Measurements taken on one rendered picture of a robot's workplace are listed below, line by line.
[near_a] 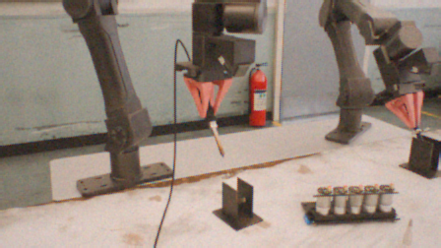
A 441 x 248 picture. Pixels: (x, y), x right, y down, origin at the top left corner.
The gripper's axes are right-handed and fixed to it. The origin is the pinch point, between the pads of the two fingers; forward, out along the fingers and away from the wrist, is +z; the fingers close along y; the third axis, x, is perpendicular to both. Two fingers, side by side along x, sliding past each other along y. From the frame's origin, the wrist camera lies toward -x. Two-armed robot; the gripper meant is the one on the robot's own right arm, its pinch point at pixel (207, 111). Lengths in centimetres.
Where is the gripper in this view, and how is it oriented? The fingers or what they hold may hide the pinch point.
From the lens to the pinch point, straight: 74.7
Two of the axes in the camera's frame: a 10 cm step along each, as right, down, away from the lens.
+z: -0.1, 9.5, 3.2
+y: 8.2, -1.7, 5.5
